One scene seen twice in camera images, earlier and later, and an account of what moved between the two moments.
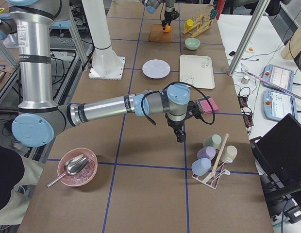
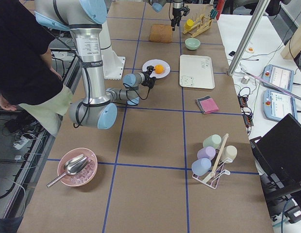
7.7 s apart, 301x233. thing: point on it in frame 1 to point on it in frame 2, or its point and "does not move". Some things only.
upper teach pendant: [281, 77] does not move
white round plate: [156, 69] does not move
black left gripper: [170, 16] to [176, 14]
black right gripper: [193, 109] to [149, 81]
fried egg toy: [250, 49] does not move
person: [9, 169] to [25, 76]
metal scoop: [73, 166] does not move
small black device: [232, 53] does not move
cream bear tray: [196, 70] does not move
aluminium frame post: [255, 20] does not move
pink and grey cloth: [204, 106] does not move
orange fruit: [167, 28] to [159, 69]
